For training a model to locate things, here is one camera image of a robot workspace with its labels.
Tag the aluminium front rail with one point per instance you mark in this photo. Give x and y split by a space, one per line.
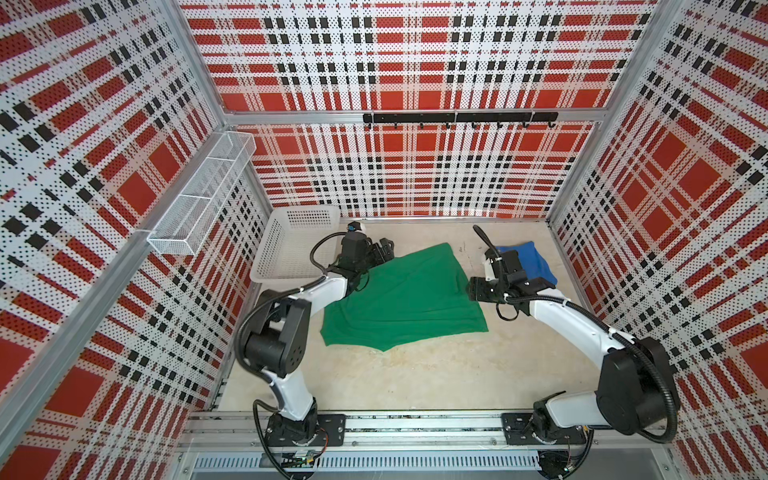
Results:
385 430

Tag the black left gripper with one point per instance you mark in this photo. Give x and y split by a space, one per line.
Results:
389 252

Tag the green tank top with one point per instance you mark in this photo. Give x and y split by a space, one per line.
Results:
412 298

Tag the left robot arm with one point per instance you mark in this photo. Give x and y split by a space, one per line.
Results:
271 341

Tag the black wall hook rail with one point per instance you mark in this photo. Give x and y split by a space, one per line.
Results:
523 118

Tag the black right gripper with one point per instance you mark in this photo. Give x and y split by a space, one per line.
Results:
477 288

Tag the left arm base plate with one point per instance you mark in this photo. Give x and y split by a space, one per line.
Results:
315 431

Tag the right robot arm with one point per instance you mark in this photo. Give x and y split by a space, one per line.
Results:
636 393

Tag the white plastic laundry basket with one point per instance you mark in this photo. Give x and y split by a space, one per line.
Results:
291 232

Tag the blue tank top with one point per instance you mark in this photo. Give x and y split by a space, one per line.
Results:
531 261

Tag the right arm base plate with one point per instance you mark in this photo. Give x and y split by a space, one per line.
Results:
534 428

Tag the white wire wall shelf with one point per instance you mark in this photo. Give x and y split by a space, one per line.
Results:
186 224

